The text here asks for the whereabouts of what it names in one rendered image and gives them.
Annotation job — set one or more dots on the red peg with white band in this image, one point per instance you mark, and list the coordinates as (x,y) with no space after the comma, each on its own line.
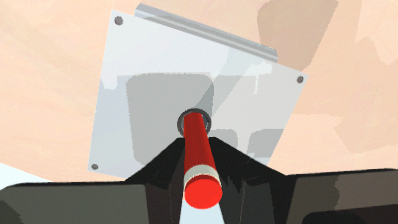
(202,187)

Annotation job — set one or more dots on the light grey sloped panel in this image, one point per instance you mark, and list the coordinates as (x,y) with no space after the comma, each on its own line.
(158,67)

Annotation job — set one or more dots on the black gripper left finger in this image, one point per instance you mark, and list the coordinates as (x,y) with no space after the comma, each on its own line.
(153,195)

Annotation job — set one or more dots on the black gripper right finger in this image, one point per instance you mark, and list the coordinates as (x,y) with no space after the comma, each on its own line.
(253,193)

